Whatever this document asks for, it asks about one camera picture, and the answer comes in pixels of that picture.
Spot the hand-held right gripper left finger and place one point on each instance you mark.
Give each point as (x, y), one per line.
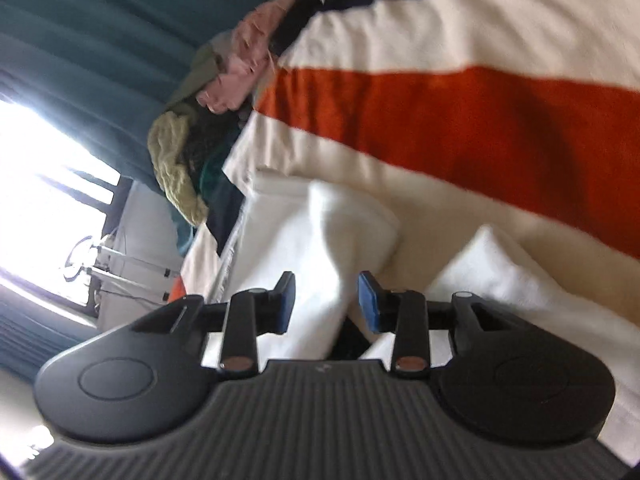
(285, 305)

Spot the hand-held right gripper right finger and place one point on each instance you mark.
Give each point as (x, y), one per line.
(369, 305)

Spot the white cloth garment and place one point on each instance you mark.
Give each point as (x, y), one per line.
(325, 240)

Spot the teal garment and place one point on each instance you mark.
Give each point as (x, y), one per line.
(212, 175)

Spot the white drying rack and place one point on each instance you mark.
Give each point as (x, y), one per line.
(120, 255)

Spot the pale green knitted garment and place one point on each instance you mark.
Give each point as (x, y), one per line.
(172, 160)

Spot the dark knitted garment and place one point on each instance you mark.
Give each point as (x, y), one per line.
(210, 135)

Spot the striped blanket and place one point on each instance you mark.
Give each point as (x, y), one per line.
(450, 125)

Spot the pink garment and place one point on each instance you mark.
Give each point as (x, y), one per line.
(245, 60)

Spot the window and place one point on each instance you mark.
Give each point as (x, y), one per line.
(45, 200)

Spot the teal curtain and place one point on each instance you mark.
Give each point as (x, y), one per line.
(85, 55)

